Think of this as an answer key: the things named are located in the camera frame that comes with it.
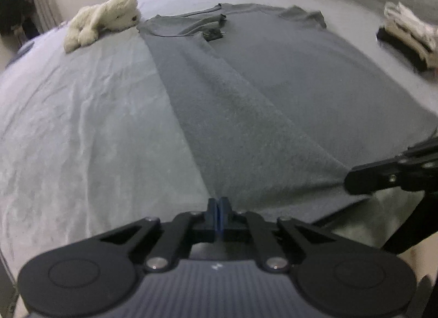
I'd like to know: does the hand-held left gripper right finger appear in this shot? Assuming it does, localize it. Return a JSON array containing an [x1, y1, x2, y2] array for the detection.
[[219, 197, 338, 273]]

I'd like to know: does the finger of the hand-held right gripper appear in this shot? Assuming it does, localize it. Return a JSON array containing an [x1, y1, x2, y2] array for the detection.
[[343, 156, 411, 196]]

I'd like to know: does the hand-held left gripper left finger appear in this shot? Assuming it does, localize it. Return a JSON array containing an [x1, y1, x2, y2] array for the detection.
[[99, 197, 220, 273]]

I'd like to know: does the grey t-shirt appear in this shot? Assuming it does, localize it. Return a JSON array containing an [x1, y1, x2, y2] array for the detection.
[[137, 3, 438, 224]]

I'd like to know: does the dark clothes pile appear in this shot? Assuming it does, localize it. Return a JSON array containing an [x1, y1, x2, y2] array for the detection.
[[0, 0, 39, 42]]

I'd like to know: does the black folded garment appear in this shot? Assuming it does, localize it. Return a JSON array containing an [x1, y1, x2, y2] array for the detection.
[[376, 27, 432, 73]]

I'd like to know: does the bed with grey sheet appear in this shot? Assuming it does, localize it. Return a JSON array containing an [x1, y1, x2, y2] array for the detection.
[[0, 0, 438, 318]]

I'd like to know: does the white plush dog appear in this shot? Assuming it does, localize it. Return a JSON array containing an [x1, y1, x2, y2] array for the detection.
[[64, 0, 142, 53]]

